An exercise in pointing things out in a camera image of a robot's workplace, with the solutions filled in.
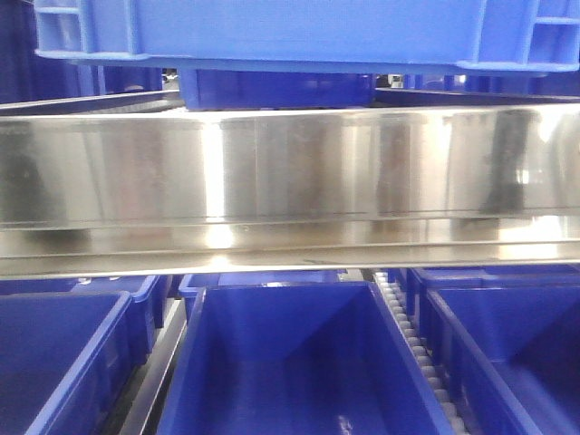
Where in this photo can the light blue carried bin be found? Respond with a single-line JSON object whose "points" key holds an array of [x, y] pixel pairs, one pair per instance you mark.
{"points": [[448, 37]]}

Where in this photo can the steel front stop bar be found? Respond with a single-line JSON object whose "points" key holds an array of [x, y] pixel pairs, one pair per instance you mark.
{"points": [[113, 194]]}

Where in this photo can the lower blue bin centre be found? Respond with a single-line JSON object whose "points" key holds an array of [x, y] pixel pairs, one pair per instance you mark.
{"points": [[298, 359]]}

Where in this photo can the rear blue bin centre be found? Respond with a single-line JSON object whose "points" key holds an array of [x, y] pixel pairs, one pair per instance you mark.
{"points": [[224, 90]]}

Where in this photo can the rear blue bin left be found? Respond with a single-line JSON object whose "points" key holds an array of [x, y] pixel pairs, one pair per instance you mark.
{"points": [[145, 313]]}

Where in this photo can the lower white roller track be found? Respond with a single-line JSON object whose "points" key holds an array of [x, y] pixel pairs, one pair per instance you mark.
{"points": [[394, 298]]}

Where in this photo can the lower blue bin right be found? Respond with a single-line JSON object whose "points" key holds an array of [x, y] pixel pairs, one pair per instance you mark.
{"points": [[509, 356]]}

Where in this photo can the lower blue bin left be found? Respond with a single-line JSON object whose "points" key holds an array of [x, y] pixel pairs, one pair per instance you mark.
{"points": [[64, 360]]}

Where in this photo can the lower steel divider rail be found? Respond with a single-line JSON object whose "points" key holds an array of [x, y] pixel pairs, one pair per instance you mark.
{"points": [[149, 387]]}

